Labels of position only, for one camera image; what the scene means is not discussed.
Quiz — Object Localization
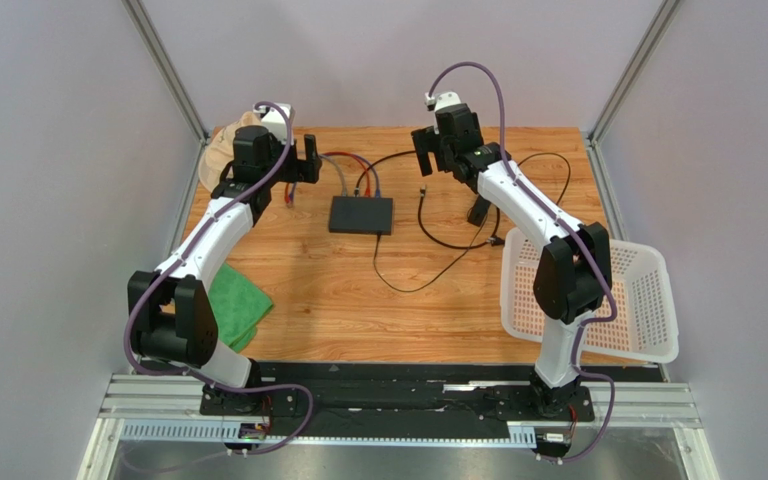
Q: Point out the black ethernet cable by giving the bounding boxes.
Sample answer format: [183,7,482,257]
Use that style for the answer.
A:
[354,150,420,197]

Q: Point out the red ethernet cable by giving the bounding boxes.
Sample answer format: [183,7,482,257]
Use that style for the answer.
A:
[282,151,373,204]

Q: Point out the black network switch box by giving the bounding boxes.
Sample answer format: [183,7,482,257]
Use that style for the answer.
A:
[328,196,394,235]

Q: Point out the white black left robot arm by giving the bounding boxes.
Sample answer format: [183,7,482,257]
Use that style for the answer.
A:
[124,125,322,392]

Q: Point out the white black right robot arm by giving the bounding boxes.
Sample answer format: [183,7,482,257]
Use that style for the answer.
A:
[412,101,614,408]

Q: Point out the beige bucket hat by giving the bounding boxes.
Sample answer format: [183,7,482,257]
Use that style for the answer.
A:
[197,111,261,191]

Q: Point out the black power adapter brick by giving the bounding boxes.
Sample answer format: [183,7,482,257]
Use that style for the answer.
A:
[467,196,491,226]

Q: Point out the green microfiber cloth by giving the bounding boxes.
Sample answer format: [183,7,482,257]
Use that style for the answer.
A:
[208,263,274,353]

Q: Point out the white plastic mesh basket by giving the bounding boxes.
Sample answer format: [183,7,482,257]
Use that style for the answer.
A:
[500,228,679,364]

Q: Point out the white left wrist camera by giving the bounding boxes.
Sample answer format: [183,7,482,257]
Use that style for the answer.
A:
[256,103,295,140]

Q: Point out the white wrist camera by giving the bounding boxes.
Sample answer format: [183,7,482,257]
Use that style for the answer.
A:
[424,91,462,112]
[256,103,295,140]

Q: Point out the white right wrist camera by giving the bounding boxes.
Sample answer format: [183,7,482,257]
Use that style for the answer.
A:
[424,91,462,112]

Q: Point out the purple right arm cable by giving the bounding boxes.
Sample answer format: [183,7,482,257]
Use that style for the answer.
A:
[427,61,618,465]

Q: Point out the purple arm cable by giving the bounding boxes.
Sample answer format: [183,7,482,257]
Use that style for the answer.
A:
[427,61,618,465]
[121,101,316,457]

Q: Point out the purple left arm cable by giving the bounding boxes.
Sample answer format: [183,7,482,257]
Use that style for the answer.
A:
[121,101,316,457]

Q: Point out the thin black power cord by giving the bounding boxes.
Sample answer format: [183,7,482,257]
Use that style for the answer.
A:
[373,152,572,294]

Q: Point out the aluminium front frame rail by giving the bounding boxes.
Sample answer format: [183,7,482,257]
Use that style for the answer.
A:
[78,362,719,479]

